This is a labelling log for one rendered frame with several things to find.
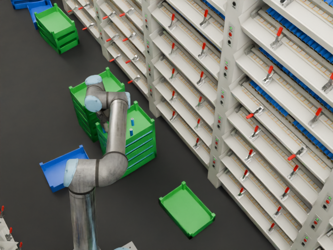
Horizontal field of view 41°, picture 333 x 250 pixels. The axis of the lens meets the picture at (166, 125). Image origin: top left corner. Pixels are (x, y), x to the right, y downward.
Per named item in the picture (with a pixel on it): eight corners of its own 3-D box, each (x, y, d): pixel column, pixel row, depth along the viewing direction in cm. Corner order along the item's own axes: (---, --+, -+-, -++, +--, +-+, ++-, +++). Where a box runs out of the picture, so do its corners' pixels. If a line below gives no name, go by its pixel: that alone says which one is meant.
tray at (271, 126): (325, 186, 186) (324, 179, 177) (232, 95, 216) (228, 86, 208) (361, 154, 186) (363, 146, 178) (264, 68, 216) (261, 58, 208)
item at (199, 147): (210, 168, 285) (204, 161, 273) (157, 108, 316) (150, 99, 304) (234, 148, 285) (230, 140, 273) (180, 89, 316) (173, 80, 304)
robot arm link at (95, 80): (83, 85, 236) (84, 74, 244) (89, 103, 244) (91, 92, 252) (100, 82, 235) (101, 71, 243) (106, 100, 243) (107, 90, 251)
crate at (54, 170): (52, 193, 288) (49, 186, 281) (42, 169, 299) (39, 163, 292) (95, 172, 296) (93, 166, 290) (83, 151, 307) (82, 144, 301)
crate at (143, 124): (114, 153, 267) (112, 145, 261) (96, 131, 277) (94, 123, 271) (155, 128, 278) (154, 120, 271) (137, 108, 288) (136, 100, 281)
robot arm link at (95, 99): (105, 99, 227) (107, 85, 237) (83, 98, 226) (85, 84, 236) (106, 113, 233) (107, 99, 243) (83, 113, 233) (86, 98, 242)
